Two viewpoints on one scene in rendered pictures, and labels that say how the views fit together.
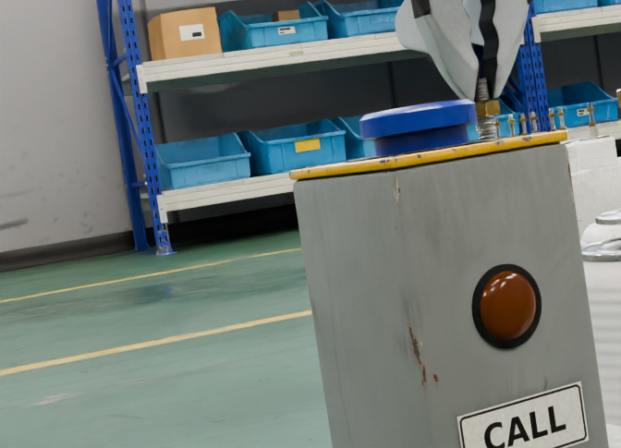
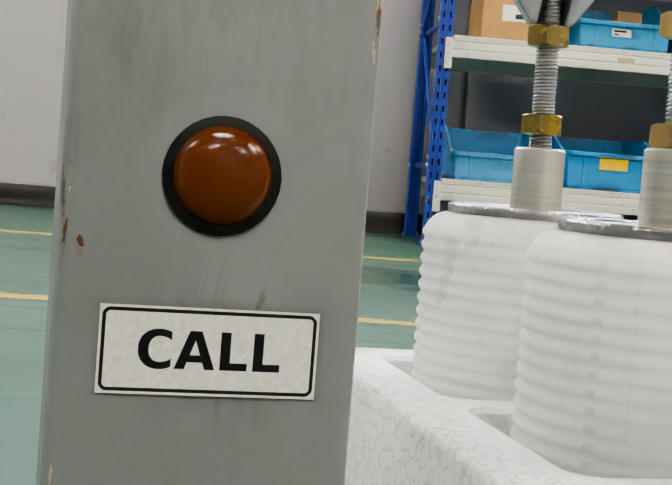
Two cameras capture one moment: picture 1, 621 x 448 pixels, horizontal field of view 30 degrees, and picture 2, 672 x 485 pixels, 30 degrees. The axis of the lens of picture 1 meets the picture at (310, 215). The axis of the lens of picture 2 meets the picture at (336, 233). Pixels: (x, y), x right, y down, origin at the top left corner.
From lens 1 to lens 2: 19 cm
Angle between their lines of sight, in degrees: 14
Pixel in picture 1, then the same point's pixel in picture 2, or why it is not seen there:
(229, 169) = not seen: hidden behind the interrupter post
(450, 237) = (152, 57)
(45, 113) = not seen: hidden behind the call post
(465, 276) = (163, 116)
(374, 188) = not seen: outside the picture
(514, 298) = (228, 165)
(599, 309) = (546, 290)
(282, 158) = (581, 172)
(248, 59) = (570, 56)
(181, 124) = (485, 112)
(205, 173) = (493, 169)
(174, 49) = (492, 28)
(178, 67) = (491, 48)
